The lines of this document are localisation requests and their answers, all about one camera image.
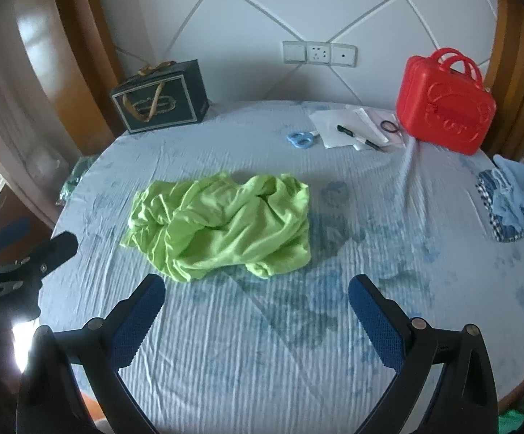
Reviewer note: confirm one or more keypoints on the light blue cloth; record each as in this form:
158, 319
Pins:
521, 194

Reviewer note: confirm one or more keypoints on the black pen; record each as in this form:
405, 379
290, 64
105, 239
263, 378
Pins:
347, 130

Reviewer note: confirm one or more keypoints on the wooden headboard frame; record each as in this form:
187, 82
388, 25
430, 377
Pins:
63, 77
515, 54

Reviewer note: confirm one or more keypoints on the blue checkered cloth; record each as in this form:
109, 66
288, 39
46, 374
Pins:
485, 185

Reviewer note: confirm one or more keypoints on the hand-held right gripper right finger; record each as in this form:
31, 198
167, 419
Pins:
377, 321

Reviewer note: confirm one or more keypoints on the light blue printed bedsheet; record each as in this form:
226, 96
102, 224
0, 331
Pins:
243, 348

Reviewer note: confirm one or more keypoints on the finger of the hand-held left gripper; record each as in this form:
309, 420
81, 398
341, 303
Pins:
60, 246
11, 230

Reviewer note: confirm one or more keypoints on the white wall switch plate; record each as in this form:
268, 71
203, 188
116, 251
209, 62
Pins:
294, 52

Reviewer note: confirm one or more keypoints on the red plastic carry case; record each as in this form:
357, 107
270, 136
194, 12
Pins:
442, 113

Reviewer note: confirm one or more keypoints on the white paper sheet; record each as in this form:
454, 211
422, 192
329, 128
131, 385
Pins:
370, 120
329, 126

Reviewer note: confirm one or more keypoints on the lime green shirt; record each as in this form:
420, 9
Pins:
225, 230

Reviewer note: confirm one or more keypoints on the blue clothespin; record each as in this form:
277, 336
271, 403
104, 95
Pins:
299, 140

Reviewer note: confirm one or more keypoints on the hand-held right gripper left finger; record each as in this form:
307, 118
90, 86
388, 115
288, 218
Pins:
137, 321

